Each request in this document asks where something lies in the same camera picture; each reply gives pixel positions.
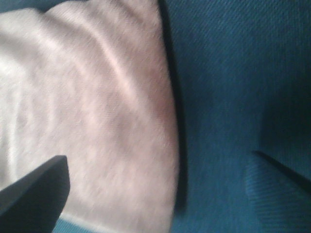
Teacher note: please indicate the brown towel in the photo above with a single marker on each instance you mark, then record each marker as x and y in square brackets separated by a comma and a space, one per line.
[89, 80]

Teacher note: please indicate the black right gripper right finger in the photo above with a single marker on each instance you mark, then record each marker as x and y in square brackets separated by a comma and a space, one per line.
[280, 197]

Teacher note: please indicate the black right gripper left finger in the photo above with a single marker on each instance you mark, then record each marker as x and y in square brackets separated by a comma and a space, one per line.
[34, 203]

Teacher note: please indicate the black table cloth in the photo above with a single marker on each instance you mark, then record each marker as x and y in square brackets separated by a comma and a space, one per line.
[240, 73]

